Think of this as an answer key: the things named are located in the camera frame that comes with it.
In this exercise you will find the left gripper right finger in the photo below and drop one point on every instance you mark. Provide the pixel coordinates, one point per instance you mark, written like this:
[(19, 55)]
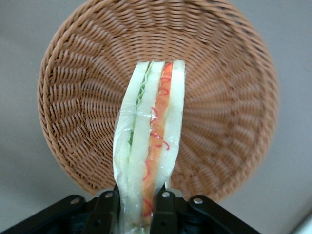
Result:
[(168, 214)]

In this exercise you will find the triangle sandwich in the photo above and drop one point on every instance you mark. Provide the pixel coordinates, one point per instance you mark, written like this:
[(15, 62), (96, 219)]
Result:
[(143, 122)]

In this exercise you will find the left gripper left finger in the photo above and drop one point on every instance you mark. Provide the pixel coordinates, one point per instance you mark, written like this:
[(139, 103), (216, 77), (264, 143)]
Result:
[(102, 214)]

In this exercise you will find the brown wicker basket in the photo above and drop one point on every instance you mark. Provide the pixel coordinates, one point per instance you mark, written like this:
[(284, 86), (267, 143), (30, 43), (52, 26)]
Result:
[(219, 73)]

